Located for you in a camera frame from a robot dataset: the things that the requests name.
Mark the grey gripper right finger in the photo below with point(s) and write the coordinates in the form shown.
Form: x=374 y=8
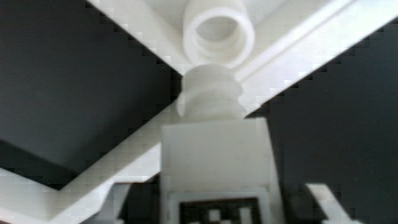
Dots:
x=312 y=205

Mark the white table leg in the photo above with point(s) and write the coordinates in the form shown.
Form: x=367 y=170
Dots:
x=219 y=184

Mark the white front fence bar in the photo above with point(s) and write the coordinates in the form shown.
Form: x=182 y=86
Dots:
x=38 y=205

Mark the white square table top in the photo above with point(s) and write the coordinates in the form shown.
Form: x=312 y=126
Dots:
x=271 y=37

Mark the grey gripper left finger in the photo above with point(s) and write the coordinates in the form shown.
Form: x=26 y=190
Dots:
x=131 y=205

